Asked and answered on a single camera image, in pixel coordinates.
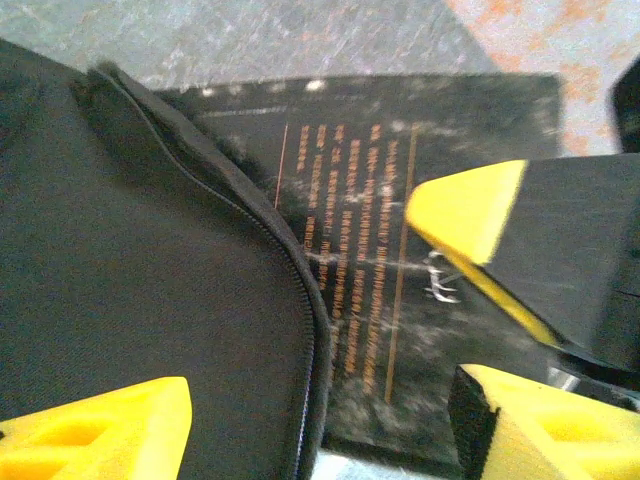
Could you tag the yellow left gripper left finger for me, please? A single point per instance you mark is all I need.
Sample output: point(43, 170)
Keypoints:
point(100, 430)

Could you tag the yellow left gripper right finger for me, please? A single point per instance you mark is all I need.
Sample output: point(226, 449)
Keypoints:
point(560, 430)

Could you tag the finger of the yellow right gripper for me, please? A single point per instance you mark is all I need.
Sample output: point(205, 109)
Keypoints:
point(550, 235)

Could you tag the black backpack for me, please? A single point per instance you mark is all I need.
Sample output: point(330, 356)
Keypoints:
point(125, 275)

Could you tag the black book with barcode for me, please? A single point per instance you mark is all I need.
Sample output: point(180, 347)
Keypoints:
point(370, 225)

